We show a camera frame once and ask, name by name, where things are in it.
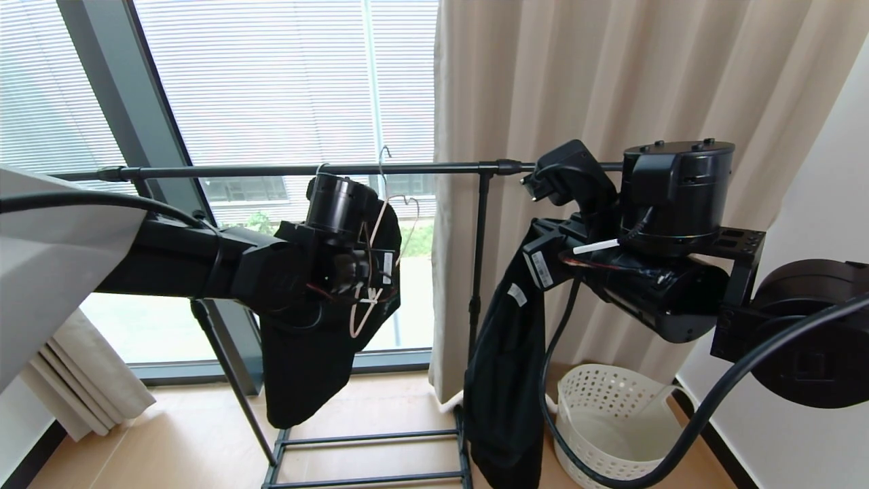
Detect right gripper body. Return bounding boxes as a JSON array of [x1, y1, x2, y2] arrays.
[[522, 231, 731, 344]]

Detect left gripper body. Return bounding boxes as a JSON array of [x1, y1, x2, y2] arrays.
[[301, 230, 400, 306]]

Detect black knitted shorts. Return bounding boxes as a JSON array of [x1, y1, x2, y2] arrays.
[[261, 196, 403, 431]]

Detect black garment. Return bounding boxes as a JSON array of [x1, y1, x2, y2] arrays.
[[464, 224, 548, 489]]

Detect white laundry basket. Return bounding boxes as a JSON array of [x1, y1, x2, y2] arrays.
[[553, 363, 700, 489]]

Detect black clothes rack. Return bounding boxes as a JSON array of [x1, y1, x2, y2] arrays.
[[51, 160, 623, 489]]

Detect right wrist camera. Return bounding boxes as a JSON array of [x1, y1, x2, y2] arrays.
[[521, 139, 619, 222]]

